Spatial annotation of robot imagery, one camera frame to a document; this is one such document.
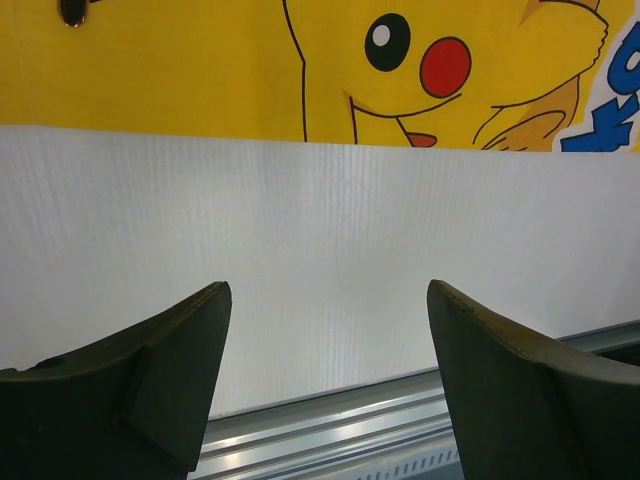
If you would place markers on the yellow Pikachu placemat cloth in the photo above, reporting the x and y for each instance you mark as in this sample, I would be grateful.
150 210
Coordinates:
542 76

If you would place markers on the aluminium mounting rail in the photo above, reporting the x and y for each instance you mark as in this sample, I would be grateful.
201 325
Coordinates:
332 435

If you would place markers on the perforated cable tray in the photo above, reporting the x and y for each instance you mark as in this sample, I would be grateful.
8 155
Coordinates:
434 464

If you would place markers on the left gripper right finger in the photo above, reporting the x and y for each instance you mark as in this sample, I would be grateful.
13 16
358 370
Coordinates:
527 406

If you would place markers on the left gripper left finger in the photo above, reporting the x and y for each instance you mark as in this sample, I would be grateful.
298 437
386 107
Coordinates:
133 405

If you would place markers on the copper fork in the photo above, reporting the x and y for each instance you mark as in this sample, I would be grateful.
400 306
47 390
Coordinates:
73 12

